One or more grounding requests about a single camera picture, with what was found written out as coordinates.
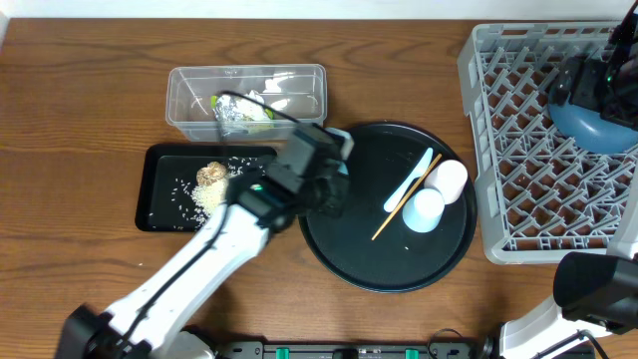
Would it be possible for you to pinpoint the blue plate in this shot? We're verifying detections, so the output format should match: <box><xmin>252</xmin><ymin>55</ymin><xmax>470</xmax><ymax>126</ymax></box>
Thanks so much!
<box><xmin>548</xmin><ymin>87</ymin><xmax>637</xmax><ymax>155</ymax></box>

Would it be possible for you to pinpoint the white tissue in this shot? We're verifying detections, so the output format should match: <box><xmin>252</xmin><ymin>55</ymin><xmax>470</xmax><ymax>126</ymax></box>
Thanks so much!
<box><xmin>235</xmin><ymin>90</ymin><xmax>273</xmax><ymax>122</ymax></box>

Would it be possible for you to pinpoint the brown mushroom food scrap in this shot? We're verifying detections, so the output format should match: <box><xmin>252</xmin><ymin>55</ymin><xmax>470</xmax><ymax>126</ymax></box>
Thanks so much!
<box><xmin>196</xmin><ymin>162</ymin><xmax>227</xmax><ymax>185</ymax></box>

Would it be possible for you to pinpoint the white rice pile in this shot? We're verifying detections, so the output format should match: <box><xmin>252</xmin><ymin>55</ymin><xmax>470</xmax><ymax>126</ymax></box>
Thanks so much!
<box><xmin>149</xmin><ymin>157</ymin><xmax>260</xmax><ymax>231</ymax></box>

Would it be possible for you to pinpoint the yellow snack wrapper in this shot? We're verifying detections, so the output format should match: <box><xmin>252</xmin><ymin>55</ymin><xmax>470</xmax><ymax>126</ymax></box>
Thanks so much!
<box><xmin>210</xmin><ymin>95</ymin><xmax>274</xmax><ymax>135</ymax></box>

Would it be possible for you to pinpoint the light blue bowl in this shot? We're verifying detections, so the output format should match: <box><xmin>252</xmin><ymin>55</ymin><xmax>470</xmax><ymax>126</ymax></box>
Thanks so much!
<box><xmin>326</xmin><ymin>128</ymin><xmax>354</xmax><ymax>176</ymax></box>

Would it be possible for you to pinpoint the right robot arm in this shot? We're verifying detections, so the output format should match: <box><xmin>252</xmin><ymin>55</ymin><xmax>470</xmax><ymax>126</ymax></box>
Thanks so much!
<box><xmin>482</xmin><ymin>46</ymin><xmax>637</xmax><ymax>358</ymax></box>

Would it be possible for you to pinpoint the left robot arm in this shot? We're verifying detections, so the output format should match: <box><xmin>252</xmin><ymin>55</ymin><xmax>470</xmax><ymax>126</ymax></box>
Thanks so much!
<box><xmin>55</xmin><ymin>162</ymin><xmax>349</xmax><ymax>358</ymax></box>

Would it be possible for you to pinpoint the grey dishwasher rack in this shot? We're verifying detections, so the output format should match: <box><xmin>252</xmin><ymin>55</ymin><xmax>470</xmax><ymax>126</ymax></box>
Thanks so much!
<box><xmin>458</xmin><ymin>22</ymin><xmax>637</xmax><ymax>264</ymax></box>

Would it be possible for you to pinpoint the black round tray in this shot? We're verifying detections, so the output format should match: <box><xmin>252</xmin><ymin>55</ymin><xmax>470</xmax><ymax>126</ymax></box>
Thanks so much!
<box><xmin>299</xmin><ymin>123</ymin><xmax>478</xmax><ymax>292</ymax></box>

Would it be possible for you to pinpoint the light blue plastic knife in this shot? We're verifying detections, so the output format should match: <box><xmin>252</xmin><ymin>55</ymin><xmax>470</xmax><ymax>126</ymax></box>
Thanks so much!
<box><xmin>383</xmin><ymin>148</ymin><xmax>434</xmax><ymax>212</ymax></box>

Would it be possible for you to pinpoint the light blue cup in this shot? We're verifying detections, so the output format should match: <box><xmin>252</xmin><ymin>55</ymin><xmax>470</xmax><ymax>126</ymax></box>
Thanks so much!
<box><xmin>402</xmin><ymin>188</ymin><xmax>446</xmax><ymax>233</ymax></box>

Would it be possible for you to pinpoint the wooden chopstick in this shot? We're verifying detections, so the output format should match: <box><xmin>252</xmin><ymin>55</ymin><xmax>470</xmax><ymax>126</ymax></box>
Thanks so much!
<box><xmin>371</xmin><ymin>149</ymin><xmax>442</xmax><ymax>241</ymax></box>

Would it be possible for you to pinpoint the pink cup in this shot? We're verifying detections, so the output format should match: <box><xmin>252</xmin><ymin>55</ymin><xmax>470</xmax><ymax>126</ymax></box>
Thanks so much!
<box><xmin>424</xmin><ymin>160</ymin><xmax>468</xmax><ymax>204</ymax></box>

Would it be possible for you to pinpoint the black rectangular tray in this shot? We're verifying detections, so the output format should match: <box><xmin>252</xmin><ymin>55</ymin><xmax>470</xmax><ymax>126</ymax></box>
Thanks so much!
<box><xmin>135</xmin><ymin>144</ymin><xmax>276</xmax><ymax>232</ymax></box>

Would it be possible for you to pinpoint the clear plastic bin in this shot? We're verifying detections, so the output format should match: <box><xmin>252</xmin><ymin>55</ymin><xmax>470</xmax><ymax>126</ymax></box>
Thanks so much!
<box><xmin>165</xmin><ymin>64</ymin><xmax>328</xmax><ymax>142</ymax></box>

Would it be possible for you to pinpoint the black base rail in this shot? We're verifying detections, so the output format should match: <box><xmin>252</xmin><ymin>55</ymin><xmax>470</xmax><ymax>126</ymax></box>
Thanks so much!
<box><xmin>215</xmin><ymin>341</ymin><xmax>480</xmax><ymax>359</ymax></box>

